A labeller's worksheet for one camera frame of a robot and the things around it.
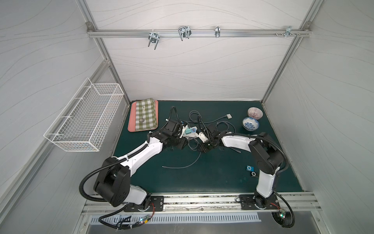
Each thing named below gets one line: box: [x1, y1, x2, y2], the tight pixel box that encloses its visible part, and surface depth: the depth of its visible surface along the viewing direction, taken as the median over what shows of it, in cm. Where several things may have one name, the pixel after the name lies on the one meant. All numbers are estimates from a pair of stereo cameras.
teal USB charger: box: [185, 127, 192, 135], surface depth 97 cm
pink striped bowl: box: [247, 106, 264, 120], surface depth 113 cm
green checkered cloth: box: [135, 97, 158, 131], surface depth 113 cm
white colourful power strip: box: [182, 126, 200, 138], surface depth 98 cm
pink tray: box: [127, 99, 159, 133], surface depth 113 cm
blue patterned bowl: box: [242, 116, 260, 132], surface depth 106 cm
